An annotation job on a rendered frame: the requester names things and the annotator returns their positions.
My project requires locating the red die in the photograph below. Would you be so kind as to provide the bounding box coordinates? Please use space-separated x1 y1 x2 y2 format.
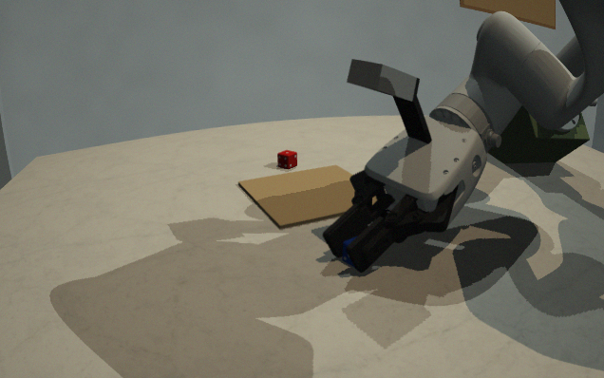
277 150 297 169

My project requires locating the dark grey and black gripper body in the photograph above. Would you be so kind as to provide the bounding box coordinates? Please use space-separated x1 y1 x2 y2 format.
365 105 487 225

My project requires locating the tan flat mat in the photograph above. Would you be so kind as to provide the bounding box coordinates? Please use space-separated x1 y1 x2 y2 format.
238 165 354 229

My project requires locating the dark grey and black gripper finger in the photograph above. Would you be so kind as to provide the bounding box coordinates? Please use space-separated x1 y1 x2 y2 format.
347 184 459 273
323 170 395 257

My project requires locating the blue die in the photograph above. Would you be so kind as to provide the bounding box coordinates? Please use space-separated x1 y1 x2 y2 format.
343 237 355 268

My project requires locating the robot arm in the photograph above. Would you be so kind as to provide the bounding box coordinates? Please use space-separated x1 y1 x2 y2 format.
347 0 604 153

